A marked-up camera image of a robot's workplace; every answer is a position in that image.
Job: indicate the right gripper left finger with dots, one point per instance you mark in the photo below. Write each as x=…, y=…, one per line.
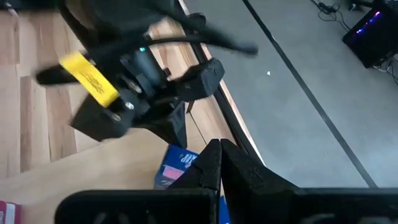
x=205, y=174

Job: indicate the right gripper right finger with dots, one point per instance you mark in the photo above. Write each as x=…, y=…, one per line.
x=245, y=180

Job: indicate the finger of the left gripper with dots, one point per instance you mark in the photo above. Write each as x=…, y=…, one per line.
x=99, y=123
x=202, y=81

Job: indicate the blue Frosted Flakes cereal box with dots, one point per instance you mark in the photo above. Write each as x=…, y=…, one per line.
x=174, y=168

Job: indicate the pink cereal box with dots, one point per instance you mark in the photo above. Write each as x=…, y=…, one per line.
x=9, y=214

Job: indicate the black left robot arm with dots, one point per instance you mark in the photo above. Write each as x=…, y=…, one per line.
x=124, y=18

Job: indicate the yellow label sticker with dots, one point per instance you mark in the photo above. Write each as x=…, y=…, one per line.
x=90, y=79

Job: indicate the black table clamp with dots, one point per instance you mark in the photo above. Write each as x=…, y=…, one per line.
x=197, y=20

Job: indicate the black computer tower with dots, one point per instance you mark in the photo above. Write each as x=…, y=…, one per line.
x=373, y=37

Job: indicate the wooden shelf with black frame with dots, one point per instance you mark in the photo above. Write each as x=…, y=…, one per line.
x=93, y=174

